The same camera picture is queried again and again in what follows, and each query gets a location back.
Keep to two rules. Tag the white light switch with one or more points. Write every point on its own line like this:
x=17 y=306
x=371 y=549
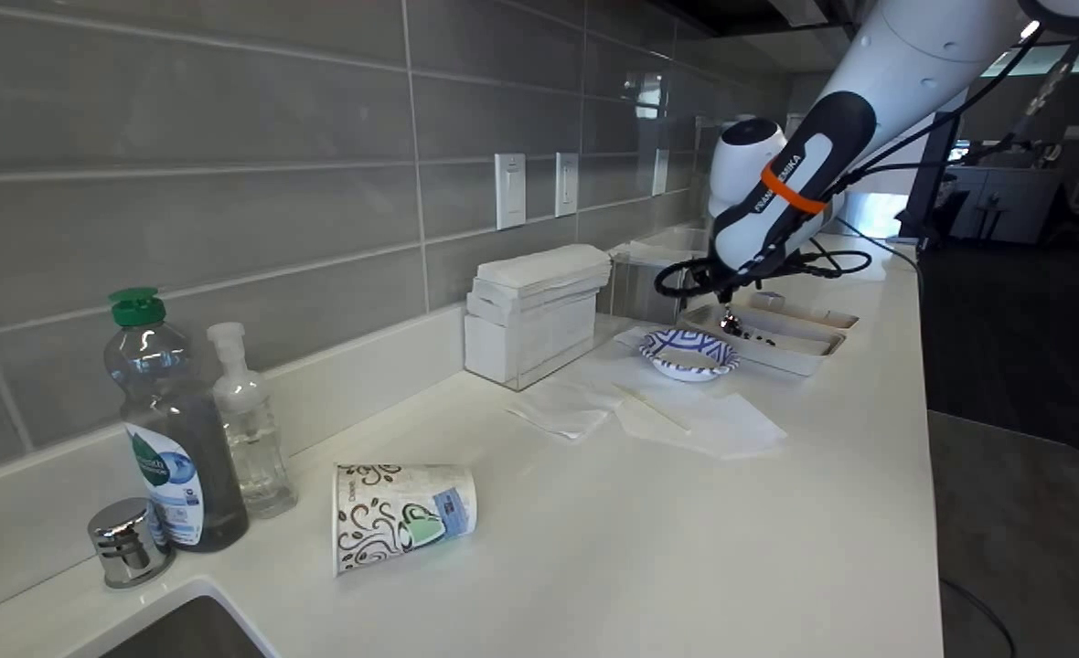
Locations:
x=509 y=189

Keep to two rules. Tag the blue white paper bowl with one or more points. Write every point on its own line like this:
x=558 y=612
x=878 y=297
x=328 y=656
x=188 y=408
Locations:
x=686 y=351

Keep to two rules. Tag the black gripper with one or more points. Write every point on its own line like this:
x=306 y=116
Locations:
x=759 y=278

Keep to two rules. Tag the grey metal napkin holder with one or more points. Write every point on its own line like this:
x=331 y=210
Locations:
x=650 y=277

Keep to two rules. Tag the clear wrapper with plastic knife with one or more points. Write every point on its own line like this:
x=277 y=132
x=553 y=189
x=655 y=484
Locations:
x=560 y=408

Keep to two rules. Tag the white wall outlet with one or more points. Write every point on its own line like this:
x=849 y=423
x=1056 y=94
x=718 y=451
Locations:
x=570 y=186
x=659 y=175

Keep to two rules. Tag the chrome faucet knob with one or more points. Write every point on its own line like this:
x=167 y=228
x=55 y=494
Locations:
x=128 y=543

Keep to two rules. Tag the black robot stand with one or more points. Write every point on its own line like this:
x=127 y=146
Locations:
x=988 y=203

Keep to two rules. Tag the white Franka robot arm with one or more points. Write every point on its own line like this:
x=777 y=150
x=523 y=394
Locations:
x=917 y=60

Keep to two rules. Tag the clear plastic bag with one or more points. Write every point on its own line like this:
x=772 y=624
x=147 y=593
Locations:
x=709 y=423

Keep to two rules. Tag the shiny metal spoon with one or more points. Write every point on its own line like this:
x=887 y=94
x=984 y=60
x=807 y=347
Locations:
x=743 y=330

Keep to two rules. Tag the stainless steel sink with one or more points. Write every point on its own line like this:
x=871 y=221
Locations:
x=193 y=627

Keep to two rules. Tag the green capped soap bottle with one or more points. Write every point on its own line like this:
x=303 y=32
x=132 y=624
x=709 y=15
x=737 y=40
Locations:
x=177 y=451

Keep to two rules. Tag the patterned paper cup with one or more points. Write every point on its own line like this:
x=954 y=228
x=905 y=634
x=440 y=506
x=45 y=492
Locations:
x=398 y=514

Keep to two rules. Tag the clear pump bottle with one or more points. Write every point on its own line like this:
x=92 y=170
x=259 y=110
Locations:
x=254 y=442

